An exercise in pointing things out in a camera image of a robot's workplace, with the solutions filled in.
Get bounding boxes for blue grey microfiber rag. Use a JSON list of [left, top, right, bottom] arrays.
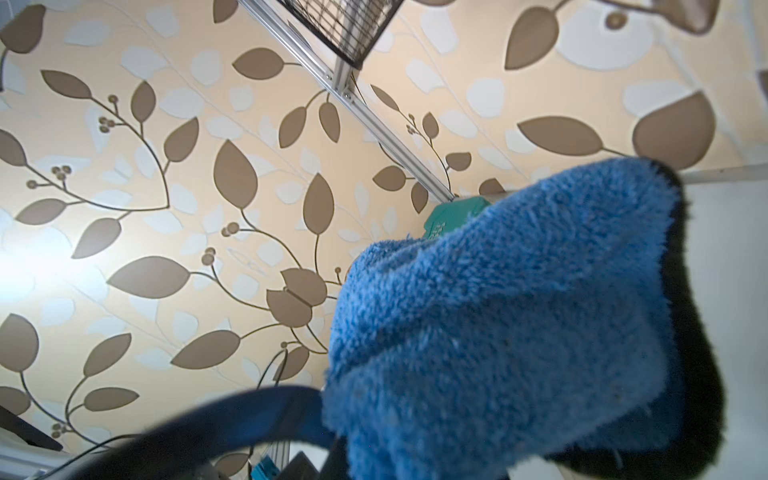
[[323, 158, 725, 479]]

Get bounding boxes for green plastic tool case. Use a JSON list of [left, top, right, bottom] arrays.
[[423, 197, 491, 239]]

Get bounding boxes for rear black wire basket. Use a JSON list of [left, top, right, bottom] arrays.
[[279, 0, 403, 70]]

